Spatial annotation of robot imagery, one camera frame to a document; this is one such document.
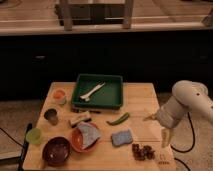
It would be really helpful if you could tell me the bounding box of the dark maroon bowl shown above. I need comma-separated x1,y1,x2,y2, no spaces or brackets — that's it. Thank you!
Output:
42,137,70,167

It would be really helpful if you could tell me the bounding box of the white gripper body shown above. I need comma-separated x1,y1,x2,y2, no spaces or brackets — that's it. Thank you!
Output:
156,105,182,129

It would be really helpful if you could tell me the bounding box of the green plastic tray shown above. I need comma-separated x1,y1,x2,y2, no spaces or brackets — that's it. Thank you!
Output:
71,74,123,110

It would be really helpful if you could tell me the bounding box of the dark grey cup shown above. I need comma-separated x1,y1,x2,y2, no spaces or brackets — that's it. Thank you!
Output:
44,108,58,125

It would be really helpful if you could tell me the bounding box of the black marker pen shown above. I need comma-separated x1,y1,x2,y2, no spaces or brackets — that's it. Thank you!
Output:
71,108,101,114

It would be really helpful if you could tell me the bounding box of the blue sponge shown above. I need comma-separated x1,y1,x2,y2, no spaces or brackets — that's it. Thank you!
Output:
111,130,133,147

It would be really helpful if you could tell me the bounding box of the green pepper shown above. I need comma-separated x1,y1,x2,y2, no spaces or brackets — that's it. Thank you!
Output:
106,112,130,126

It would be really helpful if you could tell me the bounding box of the grey blue cloth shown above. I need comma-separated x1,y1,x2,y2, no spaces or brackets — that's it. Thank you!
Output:
77,122,101,149

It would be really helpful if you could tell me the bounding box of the black cable right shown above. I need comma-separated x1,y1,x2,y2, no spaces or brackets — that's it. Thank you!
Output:
170,111,197,171

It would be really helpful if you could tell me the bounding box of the light green cup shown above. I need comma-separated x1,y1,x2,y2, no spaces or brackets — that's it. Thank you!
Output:
26,128,42,145

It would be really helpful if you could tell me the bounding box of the orange filled white cup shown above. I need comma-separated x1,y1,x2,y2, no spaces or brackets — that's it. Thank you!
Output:
53,90,66,105

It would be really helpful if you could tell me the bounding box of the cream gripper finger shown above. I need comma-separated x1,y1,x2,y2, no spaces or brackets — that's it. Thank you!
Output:
161,129,171,148
143,114,156,121

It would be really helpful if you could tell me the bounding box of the wooden chair frame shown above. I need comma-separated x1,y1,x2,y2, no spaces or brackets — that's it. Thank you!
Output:
54,0,135,31

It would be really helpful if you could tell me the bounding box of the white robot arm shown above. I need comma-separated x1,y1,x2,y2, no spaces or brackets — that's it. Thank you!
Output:
145,80,213,148

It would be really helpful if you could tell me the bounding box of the orange bowl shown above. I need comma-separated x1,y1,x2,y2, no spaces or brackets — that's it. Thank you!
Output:
70,127,101,153

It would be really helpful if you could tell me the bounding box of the white plastic bone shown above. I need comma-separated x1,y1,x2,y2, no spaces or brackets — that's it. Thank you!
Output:
80,82,105,102

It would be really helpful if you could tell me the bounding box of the black clamp bar left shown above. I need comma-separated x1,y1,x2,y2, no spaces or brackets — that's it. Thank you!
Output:
0,123,32,171

